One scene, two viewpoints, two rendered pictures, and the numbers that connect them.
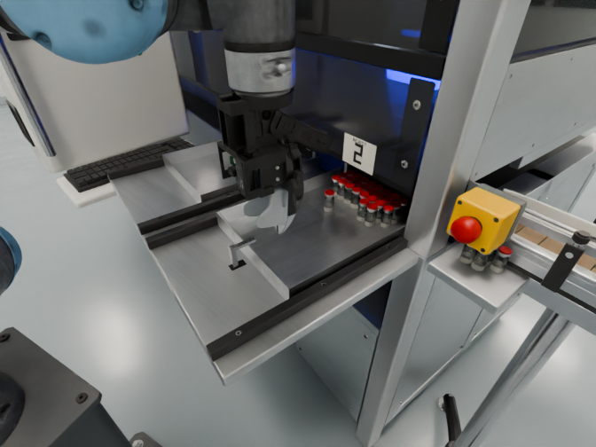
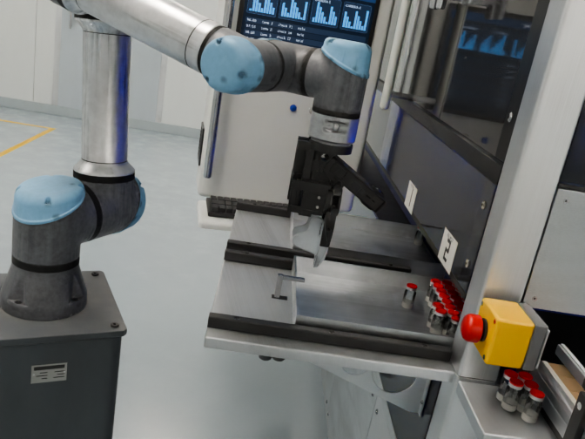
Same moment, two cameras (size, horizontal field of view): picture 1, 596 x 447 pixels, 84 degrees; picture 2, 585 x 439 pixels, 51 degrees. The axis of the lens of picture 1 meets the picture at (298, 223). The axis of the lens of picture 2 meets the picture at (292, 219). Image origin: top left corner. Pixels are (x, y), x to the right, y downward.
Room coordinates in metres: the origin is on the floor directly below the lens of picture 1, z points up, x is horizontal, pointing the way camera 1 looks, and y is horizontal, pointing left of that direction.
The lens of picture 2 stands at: (-0.44, -0.44, 1.37)
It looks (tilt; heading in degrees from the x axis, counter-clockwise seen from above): 18 degrees down; 32
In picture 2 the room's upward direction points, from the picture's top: 10 degrees clockwise
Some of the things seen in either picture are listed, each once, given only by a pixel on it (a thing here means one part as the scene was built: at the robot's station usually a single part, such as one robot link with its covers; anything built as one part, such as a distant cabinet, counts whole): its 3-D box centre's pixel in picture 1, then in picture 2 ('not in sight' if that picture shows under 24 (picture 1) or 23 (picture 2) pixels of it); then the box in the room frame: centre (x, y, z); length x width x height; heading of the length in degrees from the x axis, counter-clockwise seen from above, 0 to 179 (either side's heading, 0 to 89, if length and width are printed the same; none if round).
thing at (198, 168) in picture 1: (241, 160); (362, 239); (0.83, 0.15, 0.90); 0.34 x 0.26 x 0.04; 126
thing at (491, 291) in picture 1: (481, 270); (514, 416); (0.43, -0.33, 0.87); 0.14 x 0.13 x 0.02; 126
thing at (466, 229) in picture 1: (467, 229); (475, 328); (0.39, -0.25, 0.99); 0.04 x 0.04 x 0.04; 36
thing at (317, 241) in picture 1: (320, 220); (384, 303); (0.55, -0.05, 0.90); 0.34 x 0.26 x 0.04; 126
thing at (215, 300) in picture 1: (250, 205); (337, 274); (0.65, 0.11, 0.87); 0.70 x 0.48 x 0.02; 36
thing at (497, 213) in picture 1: (483, 218); (506, 333); (0.42, -0.29, 1.00); 0.08 x 0.07 x 0.07; 126
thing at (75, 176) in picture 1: (136, 160); (274, 212); (1.00, 0.53, 0.82); 0.40 x 0.14 x 0.02; 135
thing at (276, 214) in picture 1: (274, 215); (310, 242); (0.38, 0.03, 1.03); 0.06 x 0.03 x 0.09; 126
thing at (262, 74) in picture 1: (262, 70); (332, 129); (0.39, 0.04, 1.21); 0.08 x 0.08 x 0.05
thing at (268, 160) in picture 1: (261, 141); (319, 177); (0.39, 0.05, 1.13); 0.09 x 0.08 x 0.12; 126
